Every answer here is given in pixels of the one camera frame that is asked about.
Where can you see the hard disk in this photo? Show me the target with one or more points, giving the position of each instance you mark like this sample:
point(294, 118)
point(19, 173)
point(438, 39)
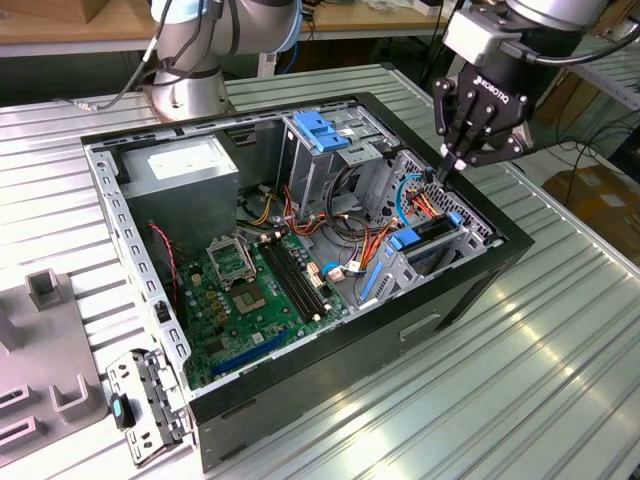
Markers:
point(402, 239)

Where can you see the blue plastic drive latch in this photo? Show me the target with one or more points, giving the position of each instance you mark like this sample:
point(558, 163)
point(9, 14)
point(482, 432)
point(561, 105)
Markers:
point(312, 130)

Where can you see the square chipset chip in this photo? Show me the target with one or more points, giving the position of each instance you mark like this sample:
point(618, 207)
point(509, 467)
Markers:
point(249, 300)

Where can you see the metal expansion slot bracket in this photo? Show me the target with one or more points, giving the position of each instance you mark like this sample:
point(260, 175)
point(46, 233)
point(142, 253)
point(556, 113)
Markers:
point(125, 375)

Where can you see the grey parts rack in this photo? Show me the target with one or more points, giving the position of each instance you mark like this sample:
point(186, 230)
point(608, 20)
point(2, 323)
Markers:
point(45, 350)

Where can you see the blue expansion slot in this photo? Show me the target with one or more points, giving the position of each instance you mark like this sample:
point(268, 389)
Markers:
point(250, 352)

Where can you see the black open PC case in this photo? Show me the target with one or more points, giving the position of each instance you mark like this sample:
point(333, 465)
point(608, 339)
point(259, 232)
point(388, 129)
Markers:
point(350, 360)

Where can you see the green motherboard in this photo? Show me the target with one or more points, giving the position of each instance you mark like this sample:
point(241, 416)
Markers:
point(260, 325)

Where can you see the metal slat side table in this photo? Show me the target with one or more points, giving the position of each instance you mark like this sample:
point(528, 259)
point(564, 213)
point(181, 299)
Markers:
point(620, 82)

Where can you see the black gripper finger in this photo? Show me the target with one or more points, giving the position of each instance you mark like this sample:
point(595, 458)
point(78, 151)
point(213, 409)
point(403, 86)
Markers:
point(442, 107)
point(500, 147)

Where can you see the metal disk bay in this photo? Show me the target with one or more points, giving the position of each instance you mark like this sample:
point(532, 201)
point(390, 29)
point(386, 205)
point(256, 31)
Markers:
point(400, 272)

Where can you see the flat brown cardboard box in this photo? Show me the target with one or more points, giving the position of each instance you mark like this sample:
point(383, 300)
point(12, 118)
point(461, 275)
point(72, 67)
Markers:
point(600, 200)

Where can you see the black RAM slot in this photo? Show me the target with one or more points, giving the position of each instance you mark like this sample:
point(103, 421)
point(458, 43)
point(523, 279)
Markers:
point(295, 280)
point(301, 280)
point(289, 280)
point(283, 280)

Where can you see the grey power supply unit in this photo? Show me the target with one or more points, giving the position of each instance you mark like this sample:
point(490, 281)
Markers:
point(185, 200)

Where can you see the metal optical drive cage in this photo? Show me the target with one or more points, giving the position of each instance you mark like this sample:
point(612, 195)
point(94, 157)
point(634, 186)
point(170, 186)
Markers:
point(310, 175)

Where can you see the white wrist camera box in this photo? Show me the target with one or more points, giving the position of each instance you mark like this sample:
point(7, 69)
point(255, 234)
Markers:
point(475, 35)

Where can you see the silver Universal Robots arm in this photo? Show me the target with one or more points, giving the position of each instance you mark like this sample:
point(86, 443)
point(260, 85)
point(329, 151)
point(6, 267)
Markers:
point(190, 95)

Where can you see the CPU socket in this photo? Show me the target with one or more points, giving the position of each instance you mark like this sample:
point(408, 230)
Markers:
point(232, 262)

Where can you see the wooden desk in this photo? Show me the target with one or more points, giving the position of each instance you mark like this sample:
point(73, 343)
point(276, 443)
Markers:
point(350, 20)

